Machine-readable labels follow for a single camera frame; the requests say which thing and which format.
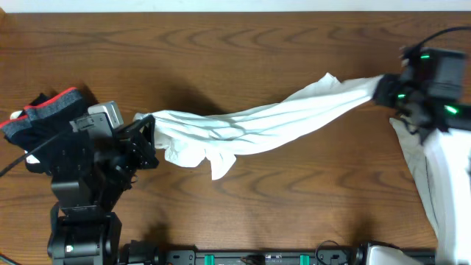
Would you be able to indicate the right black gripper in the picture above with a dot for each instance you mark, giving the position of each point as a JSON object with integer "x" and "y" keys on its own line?
{"x": 388, "y": 85}

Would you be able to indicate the grey-beige shirt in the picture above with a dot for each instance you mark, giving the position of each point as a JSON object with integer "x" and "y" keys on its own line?
{"x": 418, "y": 166}

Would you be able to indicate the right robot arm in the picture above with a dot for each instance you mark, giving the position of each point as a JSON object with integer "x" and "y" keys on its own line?
{"x": 426, "y": 96}

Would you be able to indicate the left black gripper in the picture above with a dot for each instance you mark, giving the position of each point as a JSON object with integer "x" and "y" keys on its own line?
{"x": 129, "y": 146}

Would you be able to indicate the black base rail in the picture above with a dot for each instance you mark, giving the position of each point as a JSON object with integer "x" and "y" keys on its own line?
{"x": 371, "y": 255}

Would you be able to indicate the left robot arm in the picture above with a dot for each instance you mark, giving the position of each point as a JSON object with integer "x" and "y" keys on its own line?
{"x": 95, "y": 167}

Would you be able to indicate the white t-shirt black print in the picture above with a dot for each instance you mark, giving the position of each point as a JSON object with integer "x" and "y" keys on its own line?
{"x": 187, "y": 138}

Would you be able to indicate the black folded shorts red waistband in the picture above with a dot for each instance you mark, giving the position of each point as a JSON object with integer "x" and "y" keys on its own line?
{"x": 46, "y": 121}

